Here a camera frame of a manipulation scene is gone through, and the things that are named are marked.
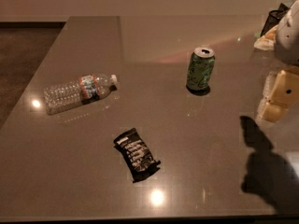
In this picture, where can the black rxbar chocolate wrapper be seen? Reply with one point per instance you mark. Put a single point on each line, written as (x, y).
(137, 155)

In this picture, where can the green soda can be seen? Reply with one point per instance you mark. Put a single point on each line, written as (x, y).
(200, 68)

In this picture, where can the clear plastic water bottle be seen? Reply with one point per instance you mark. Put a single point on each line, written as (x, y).
(82, 91)

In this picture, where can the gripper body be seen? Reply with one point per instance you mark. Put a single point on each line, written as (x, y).
(288, 37)

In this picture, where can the black mesh cup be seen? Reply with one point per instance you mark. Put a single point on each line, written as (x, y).
(273, 19)

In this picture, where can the pale crumpled item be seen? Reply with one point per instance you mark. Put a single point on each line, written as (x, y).
(267, 41)

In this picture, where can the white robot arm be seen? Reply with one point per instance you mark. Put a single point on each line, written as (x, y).
(281, 35)

